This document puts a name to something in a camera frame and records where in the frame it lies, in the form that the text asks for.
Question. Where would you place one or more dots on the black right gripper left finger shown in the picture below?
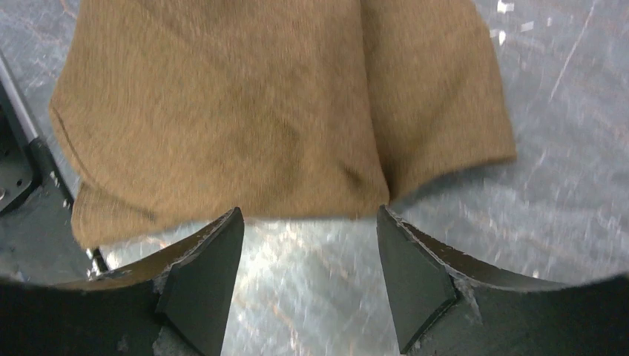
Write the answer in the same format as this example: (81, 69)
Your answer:
(182, 292)

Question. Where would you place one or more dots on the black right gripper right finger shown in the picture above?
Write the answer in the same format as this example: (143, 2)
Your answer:
(446, 302)

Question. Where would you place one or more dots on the brown cloth napkin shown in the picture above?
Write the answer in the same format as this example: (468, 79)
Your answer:
(173, 111)

